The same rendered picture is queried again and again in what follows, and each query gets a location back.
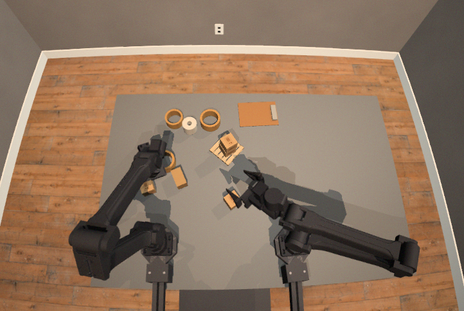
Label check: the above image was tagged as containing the small wooden pallet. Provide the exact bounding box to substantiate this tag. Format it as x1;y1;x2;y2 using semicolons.
210;140;244;166

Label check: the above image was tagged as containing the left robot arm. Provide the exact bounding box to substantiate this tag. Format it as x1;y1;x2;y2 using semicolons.
68;139;173;281

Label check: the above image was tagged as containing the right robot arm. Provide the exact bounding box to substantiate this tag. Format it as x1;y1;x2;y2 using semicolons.
248;180;420;278

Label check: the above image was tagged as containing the grey cylinder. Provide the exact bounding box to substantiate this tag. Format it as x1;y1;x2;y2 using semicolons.
183;117;197;135

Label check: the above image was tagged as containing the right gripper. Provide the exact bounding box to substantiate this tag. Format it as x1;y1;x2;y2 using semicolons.
226;170;265;211

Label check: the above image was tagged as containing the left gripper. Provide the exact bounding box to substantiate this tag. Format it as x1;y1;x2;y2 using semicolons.
145;165;167;182

